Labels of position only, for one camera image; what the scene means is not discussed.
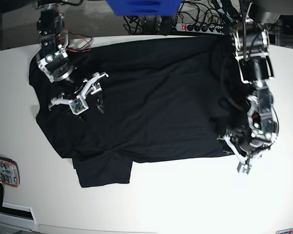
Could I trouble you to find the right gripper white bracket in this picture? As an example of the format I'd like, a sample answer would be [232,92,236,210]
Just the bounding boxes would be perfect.
[48,72,109,122]

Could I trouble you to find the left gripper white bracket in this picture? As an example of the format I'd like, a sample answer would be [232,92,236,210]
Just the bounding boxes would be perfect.
[217,128,273,174]

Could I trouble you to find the black T-shirt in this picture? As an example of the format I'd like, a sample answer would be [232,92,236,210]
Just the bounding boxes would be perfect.
[29,36,251,188]

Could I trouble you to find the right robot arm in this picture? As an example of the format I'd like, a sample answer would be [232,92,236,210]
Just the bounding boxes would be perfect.
[36,0,108,116]

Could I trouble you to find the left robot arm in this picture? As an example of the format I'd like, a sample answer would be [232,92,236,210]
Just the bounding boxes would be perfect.
[217,0,280,174]

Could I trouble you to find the small sticker label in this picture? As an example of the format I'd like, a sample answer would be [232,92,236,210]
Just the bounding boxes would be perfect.
[275,228,293,234]

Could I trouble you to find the blue plastic box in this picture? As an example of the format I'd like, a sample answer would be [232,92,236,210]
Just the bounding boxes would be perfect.
[106,0,181,16]

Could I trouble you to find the white tray at table edge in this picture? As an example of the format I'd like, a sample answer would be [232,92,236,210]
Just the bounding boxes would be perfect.
[0,202,37,232]

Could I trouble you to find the black power strip red switch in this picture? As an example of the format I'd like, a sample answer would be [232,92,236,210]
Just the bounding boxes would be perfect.
[173,23,229,36]

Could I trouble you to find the tangled black cables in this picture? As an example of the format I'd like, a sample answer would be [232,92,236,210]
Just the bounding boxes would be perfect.
[123,0,232,36]

